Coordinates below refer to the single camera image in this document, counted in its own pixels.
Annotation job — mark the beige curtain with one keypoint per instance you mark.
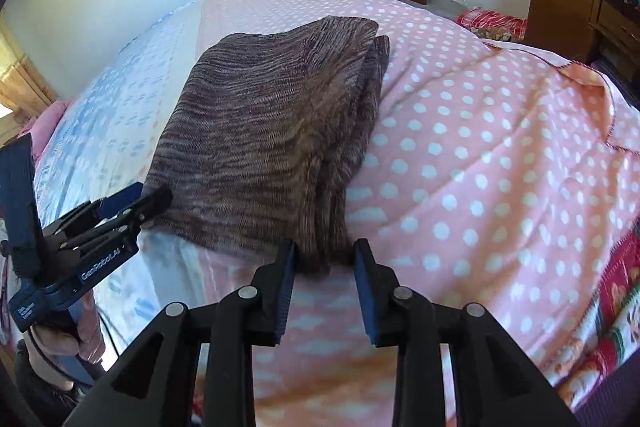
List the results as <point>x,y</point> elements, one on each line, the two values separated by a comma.
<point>25,94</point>

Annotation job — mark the black camera box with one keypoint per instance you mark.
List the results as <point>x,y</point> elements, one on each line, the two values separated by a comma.
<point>19,208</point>

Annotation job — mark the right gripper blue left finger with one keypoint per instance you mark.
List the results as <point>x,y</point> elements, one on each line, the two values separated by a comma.
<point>153,381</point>

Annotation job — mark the red patterned floor mat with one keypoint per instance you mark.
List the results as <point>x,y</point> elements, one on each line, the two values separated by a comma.
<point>489,24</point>

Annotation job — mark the folded purple quilt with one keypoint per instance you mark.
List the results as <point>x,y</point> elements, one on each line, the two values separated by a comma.
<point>41,128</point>

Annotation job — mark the blue polka dot bedspread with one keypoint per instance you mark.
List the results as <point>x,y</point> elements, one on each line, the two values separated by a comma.
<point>496,173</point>

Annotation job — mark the brown striped knit sweater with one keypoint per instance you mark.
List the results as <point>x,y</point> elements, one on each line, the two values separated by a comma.
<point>266,135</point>

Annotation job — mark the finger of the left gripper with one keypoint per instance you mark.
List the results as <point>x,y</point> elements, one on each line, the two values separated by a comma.
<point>116,213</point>

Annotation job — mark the red floral blanket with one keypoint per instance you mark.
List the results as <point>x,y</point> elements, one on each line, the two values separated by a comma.
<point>617,322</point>

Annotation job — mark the wooden dresser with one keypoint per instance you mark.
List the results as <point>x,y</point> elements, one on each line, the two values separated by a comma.
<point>586,31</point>

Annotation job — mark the left hand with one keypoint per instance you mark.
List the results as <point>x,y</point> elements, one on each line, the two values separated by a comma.
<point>45,344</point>

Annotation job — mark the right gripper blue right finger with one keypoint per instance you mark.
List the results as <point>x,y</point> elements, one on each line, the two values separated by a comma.
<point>495,383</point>

